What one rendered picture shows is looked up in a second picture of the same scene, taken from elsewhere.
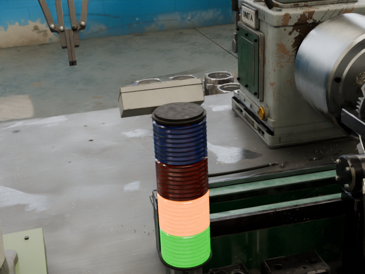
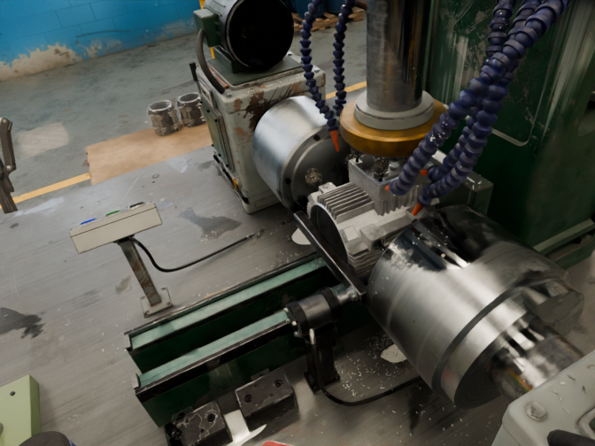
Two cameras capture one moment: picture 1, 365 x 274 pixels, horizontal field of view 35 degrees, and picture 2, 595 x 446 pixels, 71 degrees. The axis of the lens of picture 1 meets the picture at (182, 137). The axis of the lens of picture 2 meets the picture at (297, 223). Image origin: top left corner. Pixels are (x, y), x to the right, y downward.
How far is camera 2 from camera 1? 48 cm
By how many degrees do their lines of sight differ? 19
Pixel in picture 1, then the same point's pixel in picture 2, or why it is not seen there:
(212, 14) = not seen: hidden behind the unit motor
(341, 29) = (286, 123)
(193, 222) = not seen: outside the picture
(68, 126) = (65, 211)
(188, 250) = not seen: outside the picture
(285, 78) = (249, 156)
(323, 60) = (273, 159)
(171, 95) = (126, 226)
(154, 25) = (163, 34)
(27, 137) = (25, 232)
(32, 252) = (18, 414)
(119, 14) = (130, 28)
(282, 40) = (238, 124)
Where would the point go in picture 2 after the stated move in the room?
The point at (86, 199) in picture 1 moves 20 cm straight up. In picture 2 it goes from (80, 311) to (39, 254)
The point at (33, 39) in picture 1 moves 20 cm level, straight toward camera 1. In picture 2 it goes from (57, 62) to (58, 66)
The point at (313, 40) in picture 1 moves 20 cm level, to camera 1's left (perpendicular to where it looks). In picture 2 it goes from (263, 133) to (176, 151)
